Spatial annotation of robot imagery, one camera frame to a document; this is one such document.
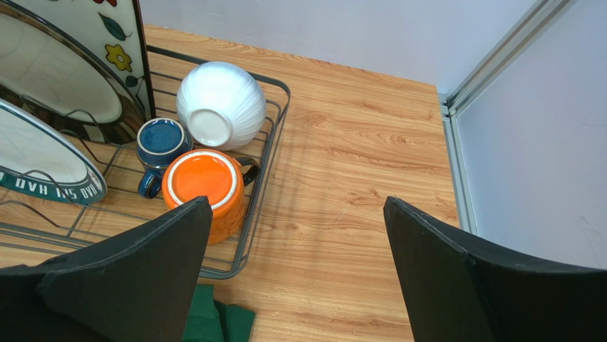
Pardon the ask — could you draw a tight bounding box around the square floral ceramic plate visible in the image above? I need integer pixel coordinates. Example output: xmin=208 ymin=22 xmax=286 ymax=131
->
xmin=16 ymin=0 xmax=155 ymax=120

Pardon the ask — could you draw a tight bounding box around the dark blue ceramic mug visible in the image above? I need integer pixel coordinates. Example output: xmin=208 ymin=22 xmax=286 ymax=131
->
xmin=135 ymin=118 xmax=194 ymax=199

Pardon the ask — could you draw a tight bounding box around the white ribbed bowl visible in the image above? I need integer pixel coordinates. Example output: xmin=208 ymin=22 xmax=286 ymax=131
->
xmin=176 ymin=61 xmax=266 ymax=150

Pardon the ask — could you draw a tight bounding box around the orange ceramic mug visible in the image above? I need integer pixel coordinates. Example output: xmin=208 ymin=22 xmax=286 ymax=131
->
xmin=162 ymin=149 xmax=261 ymax=244

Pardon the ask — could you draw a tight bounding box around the grey wire dish rack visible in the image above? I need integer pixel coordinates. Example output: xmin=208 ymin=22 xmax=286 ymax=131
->
xmin=1 ymin=74 xmax=291 ymax=280

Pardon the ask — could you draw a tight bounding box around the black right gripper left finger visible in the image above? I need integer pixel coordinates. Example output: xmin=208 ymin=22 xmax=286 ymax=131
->
xmin=1 ymin=197 xmax=213 ymax=341

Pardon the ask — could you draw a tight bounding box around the folded dark green t-shirt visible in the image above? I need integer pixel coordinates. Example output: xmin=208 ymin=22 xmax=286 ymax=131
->
xmin=182 ymin=284 xmax=256 ymax=342

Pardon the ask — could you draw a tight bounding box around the round black rimmed plate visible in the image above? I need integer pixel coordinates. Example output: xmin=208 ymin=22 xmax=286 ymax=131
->
xmin=1 ymin=1 xmax=147 ymax=144

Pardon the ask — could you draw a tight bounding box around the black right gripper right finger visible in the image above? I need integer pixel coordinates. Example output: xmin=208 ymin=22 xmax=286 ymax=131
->
xmin=383 ymin=197 xmax=606 ymax=341

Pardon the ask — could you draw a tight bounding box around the round green rimmed plate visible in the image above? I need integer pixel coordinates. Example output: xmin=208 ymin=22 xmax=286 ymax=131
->
xmin=1 ymin=100 xmax=108 ymax=204

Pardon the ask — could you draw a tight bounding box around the aluminium frame post right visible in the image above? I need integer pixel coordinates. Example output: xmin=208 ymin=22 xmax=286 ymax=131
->
xmin=439 ymin=0 xmax=576 ymax=235

